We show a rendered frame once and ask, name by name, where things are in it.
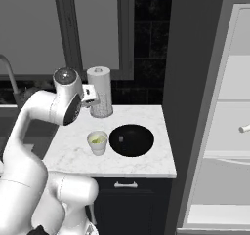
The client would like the dark drawer front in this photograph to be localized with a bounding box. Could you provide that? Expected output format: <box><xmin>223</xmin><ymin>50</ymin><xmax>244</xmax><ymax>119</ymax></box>
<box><xmin>93</xmin><ymin>176</ymin><xmax>174</xmax><ymax>194</ymax></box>

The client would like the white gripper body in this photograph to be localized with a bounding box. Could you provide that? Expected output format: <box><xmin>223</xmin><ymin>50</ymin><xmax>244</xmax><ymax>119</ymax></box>
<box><xmin>82</xmin><ymin>94</ymin><xmax>101</xmax><ymax>109</ymax></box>

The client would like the silver tap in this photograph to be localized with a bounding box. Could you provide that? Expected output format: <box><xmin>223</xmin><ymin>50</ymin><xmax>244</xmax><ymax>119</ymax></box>
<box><xmin>0</xmin><ymin>54</ymin><xmax>20</xmax><ymax>96</ymax></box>

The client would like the white paper towel roll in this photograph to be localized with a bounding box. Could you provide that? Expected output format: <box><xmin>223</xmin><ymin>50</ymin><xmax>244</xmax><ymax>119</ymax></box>
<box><xmin>86</xmin><ymin>65</ymin><xmax>114</xmax><ymax>119</ymax></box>

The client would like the black ice bowl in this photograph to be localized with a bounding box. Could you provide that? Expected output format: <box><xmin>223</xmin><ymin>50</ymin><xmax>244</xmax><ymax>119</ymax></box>
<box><xmin>108</xmin><ymin>123</ymin><xmax>155</xmax><ymax>159</ymax></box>

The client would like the grey framed window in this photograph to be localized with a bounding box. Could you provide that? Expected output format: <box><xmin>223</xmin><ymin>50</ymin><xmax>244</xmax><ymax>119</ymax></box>
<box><xmin>0</xmin><ymin>0</ymin><xmax>136</xmax><ymax>82</ymax></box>

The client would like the dark sink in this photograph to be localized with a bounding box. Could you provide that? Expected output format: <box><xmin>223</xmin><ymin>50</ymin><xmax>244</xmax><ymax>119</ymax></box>
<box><xmin>0</xmin><ymin>104</ymin><xmax>61</xmax><ymax>160</ymax></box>

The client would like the dark cupboard door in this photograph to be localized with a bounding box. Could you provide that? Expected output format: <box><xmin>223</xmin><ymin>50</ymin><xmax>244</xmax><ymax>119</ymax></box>
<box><xmin>87</xmin><ymin>191</ymin><xmax>171</xmax><ymax>235</ymax></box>

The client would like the silver drawer handle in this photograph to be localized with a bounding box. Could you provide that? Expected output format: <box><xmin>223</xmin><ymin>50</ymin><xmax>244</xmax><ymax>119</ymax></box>
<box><xmin>113</xmin><ymin>180</ymin><xmax>140</xmax><ymax>189</ymax></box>

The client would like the glass of lemonade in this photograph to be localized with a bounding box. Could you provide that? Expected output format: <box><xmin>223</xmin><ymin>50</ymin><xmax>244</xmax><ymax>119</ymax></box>
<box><xmin>86</xmin><ymin>130</ymin><xmax>109</xmax><ymax>157</ymax></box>

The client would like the grey fridge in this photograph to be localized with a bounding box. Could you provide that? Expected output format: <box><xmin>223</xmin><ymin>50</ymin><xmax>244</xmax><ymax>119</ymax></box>
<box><xmin>162</xmin><ymin>0</ymin><xmax>250</xmax><ymax>235</ymax></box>

